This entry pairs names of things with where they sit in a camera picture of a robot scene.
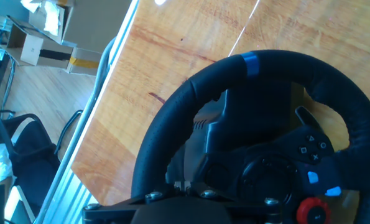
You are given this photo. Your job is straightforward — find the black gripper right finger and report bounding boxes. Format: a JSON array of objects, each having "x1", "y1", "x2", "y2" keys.
[{"x1": 183, "y1": 180, "x2": 282, "y2": 224}]

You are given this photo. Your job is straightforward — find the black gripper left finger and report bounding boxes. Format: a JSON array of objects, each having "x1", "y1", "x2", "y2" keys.
[{"x1": 82, "y1": 180, "x2": 184, "y2": 224}]

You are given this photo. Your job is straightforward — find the black leather steering wheel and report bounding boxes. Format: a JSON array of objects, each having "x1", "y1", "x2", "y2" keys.
[{"x1": 131, "y1": 49, "x2": 370, "y2": 224}]

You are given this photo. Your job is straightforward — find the black wheel base housing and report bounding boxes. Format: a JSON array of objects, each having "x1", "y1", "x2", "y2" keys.
[{"x1": 165, "y1": 82, "x2": 307, "y2": 187}]

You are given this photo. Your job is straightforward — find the black office chair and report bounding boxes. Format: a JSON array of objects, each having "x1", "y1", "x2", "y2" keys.
[{"x1": 0, "y1": 109, "x2": 83, "y2": 215}]

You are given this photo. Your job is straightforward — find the grey curved tube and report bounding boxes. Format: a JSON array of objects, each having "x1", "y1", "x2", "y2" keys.
[{"x1": 91, "y1": 36, "x2": 118, "y2": 106}]

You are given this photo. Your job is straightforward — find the cardboard box yellow tape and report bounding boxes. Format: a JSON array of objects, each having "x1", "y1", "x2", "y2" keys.
[{"x1": 67, "y1": 47, "x2": 102, "y2": 77}]

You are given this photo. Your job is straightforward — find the wooden board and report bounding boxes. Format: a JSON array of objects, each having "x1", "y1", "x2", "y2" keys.
[{"x1": 71, "y1": 0, "x2": 370, "y2": 206}]

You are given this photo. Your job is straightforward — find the cardboard box black stripe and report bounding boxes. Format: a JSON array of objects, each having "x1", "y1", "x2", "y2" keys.
[{"x1": 6, "y1": 15, "x2": 75, "y2": 70}]

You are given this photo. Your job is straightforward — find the open cardboard box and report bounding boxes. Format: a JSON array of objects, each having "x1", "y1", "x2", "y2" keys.
[{"x1": 20, "y1": 0, "x2": 76, "y2": 44}]

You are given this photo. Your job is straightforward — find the white crumpled paper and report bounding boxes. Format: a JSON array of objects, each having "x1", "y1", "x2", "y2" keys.
[{"x1": 21, "y1": 0, "x2": 61, "y2": 37}]

